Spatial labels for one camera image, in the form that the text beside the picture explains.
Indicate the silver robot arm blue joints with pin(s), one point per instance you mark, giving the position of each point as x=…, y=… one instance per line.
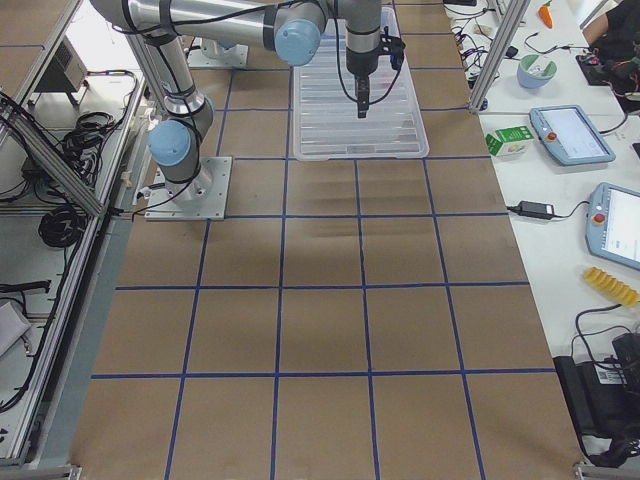
x=170, y=34

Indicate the green white milk carton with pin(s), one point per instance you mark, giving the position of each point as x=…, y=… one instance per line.
x=509, y=141

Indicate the aluminium frame post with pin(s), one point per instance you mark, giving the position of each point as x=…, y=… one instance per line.
x=508, y=24

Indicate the yellow corrugated toy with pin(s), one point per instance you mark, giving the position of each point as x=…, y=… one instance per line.
x=611, y=287

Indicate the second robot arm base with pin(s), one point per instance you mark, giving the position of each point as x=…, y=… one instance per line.
x=215, y=48

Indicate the aluminium frame rail left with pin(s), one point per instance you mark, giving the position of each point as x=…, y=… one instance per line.
x=23, y=127

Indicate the black laptop device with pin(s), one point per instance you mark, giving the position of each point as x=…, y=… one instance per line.
x=603, y=399

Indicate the silver robot mounting plate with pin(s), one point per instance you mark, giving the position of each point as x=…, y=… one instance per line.
x=205, y=198

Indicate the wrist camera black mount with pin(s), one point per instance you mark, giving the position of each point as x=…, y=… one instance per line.
x=393, y=47

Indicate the blue green bowl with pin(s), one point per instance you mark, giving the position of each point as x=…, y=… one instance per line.
x=535, y=71

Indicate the black power adapter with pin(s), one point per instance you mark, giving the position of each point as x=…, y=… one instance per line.
x=536, y=210

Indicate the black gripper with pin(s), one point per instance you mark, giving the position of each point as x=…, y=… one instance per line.
x=358, y=63

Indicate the clear plastic storage box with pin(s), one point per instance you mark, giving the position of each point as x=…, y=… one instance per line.
x=325, y=123

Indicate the orange toy carrot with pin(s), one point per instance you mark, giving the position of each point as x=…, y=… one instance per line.
x=545, y=14

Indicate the blue teach pendant upper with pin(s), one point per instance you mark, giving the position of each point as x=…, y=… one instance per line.
x=569, y=136

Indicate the blue teach pendant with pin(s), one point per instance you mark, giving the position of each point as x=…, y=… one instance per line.
x=569, y=136
x=612, y=225

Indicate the grey control box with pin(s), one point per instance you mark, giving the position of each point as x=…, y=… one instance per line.
x=66, y=73

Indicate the blue teach pendant lower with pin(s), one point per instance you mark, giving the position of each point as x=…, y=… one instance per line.
x=612, y=225

